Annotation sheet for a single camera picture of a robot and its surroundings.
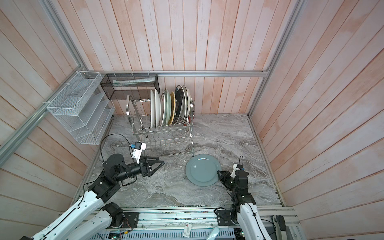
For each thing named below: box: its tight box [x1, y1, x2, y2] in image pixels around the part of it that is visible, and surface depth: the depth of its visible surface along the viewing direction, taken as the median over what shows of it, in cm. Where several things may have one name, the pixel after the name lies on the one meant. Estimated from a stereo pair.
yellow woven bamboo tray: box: [168, 91, 176, 125], surface depth 71 cm
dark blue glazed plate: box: [172, 85, 184, 125], surface depth 71 cm
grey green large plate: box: [185, 153, 222, 187], surface depth 90 cm
